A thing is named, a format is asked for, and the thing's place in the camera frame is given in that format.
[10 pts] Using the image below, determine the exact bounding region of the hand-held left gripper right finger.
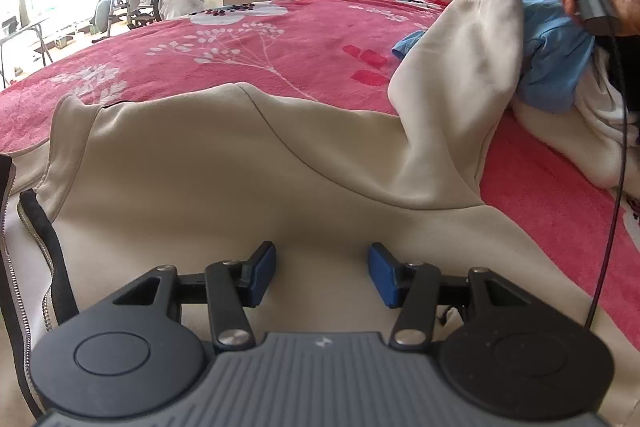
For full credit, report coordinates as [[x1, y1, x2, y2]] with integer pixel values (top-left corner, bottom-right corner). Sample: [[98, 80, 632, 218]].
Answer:
[[366, 243, 534, 353]]

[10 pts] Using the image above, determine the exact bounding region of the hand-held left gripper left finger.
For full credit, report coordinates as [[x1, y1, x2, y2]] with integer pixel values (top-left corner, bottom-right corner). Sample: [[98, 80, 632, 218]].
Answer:
[[114, 241, 278, 353]]

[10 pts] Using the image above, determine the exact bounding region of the beige zip hoodie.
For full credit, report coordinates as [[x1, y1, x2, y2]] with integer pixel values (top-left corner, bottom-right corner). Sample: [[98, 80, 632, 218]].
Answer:
[[0, 0, 640, 427]]

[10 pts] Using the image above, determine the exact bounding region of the blue garment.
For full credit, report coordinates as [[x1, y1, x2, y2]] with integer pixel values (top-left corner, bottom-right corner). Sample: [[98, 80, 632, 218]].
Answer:
[[391, 0, 599, 116]]

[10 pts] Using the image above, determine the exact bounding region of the black garment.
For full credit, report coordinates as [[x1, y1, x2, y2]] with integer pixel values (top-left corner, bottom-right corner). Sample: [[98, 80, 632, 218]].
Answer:
[[595, 34, 626, 108]]

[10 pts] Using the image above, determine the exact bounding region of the white garment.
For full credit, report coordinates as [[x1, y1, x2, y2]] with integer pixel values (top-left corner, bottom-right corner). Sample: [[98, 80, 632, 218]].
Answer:
[[510, 42, 640, 190]]

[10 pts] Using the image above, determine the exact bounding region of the pink floral blanket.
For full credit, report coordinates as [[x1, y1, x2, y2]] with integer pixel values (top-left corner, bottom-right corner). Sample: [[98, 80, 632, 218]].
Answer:
[[0, 0, 640, 353]]

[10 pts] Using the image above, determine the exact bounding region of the white plastic bag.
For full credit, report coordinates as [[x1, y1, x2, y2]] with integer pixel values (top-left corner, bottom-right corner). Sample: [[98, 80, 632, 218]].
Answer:
[[160, 0, 206, 20]]

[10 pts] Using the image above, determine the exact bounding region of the folding table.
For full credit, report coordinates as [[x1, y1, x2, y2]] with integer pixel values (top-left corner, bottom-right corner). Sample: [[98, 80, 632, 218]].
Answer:
[[0, 14, 56, 88]]

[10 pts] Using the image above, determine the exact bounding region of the black cable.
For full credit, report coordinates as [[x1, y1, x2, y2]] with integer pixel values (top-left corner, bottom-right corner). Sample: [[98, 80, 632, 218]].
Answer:
[[582, 32, 631, 333]]

